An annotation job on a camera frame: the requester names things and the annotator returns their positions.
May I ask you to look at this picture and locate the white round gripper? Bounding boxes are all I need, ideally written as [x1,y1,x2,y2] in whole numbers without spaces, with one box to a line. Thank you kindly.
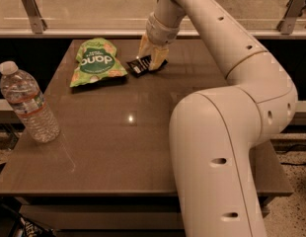
[138,12,181,71]

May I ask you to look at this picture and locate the black rxbar chocolate bar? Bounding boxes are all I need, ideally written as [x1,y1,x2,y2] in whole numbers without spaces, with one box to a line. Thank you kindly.
[127,55,153,78]

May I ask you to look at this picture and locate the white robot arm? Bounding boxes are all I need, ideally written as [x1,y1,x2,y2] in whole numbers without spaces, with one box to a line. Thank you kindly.
[139,0,297,237]

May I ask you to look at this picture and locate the green rice chip bag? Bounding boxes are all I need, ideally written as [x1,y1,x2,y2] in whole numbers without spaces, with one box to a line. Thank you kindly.
[70,38,127,88]

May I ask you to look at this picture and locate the dark snack bag under table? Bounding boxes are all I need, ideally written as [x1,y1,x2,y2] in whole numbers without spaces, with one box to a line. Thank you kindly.
[14,217,55,237]

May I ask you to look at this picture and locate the clear plastic water bottle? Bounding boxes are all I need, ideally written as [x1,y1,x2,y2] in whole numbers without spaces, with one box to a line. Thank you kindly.
[0,61,60,143]

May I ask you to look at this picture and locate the glass railing panel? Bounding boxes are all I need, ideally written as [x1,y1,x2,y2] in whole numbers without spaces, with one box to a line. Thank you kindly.
[0,0,306,32]

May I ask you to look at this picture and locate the left metal railing bracket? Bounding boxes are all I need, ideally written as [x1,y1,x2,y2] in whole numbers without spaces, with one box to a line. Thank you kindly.
[21,0,47,34]

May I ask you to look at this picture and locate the right metal railing bracket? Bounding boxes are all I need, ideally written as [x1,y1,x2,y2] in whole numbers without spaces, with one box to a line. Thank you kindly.
[277,0,306,35]

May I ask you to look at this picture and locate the black cable on floor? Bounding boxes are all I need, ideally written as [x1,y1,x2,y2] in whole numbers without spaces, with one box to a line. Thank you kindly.
[274,143,306,167]

